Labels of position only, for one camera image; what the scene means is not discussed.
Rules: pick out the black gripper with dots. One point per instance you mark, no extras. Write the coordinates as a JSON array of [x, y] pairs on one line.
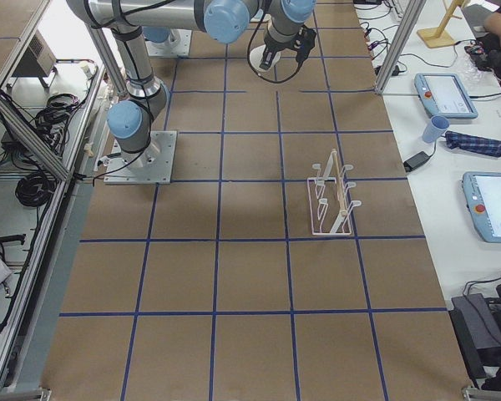
[[272, 51]]

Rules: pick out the pale green plastic cup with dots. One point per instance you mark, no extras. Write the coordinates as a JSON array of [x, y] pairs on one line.
[[262, 58]]

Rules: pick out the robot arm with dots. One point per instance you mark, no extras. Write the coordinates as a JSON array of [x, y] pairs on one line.
[[131, 120], [161, 35]]

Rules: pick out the blue cup on desk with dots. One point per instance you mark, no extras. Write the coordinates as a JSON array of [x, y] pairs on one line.
[[436, 127]]

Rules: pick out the wooden stand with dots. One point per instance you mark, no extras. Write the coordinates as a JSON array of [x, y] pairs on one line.
[[438, 37]]

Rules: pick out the far teach pendant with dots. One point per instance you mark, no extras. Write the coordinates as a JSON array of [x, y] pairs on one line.
[[444, 95]]

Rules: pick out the teach pendant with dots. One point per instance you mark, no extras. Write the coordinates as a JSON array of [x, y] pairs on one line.
[[444, 95], [482, 191]]

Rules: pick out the black power adapter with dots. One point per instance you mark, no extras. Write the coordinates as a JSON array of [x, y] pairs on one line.
[[416, 161]]

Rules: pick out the blue plaid folded umbrella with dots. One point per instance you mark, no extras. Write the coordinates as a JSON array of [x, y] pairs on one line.
[[473, 144]]

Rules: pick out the near teach pendant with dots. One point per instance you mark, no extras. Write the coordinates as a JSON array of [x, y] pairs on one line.
[[482, 191]]

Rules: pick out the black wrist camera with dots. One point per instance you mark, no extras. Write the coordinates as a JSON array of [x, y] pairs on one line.
[[303, 43]]

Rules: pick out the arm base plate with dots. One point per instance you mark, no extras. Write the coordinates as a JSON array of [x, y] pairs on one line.
[[154, 166], [180, 50]]

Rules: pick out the aluminium frame post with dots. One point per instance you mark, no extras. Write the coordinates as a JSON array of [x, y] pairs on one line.
[[409, 19]]

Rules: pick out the white wire cup rack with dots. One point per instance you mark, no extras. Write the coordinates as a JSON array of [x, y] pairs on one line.
[[329, 200]]

